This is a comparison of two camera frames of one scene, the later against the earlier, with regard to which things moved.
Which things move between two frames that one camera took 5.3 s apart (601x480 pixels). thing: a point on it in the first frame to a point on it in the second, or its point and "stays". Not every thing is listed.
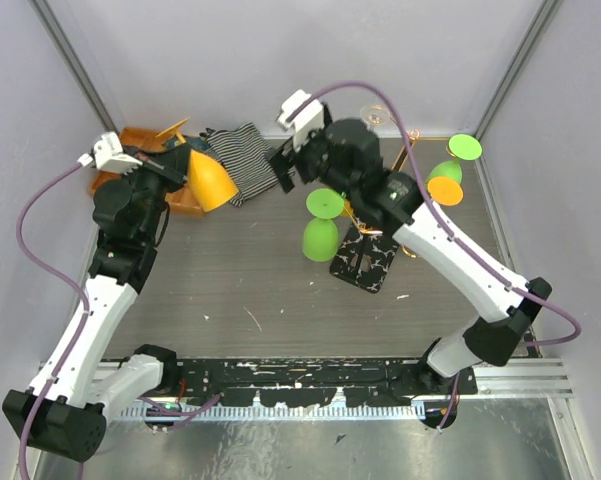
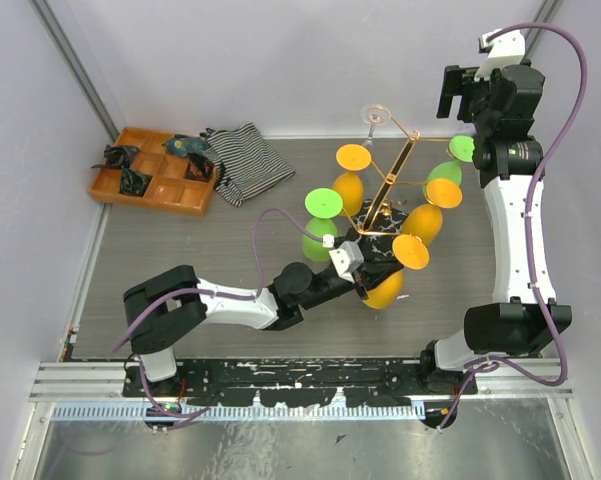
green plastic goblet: x=461 y=146 stays
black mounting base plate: x=368 y=382 stays
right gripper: x=280 y=164 to x=458 y=81
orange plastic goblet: x=207 y=178 to x=408 y=251
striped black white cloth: x=246 y=155 stays
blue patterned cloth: x=195 y=143 stays
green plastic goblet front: x=320 y=234 stays
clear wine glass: x=373 y=114 stays
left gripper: x=171 y=164 to x=371 y=275
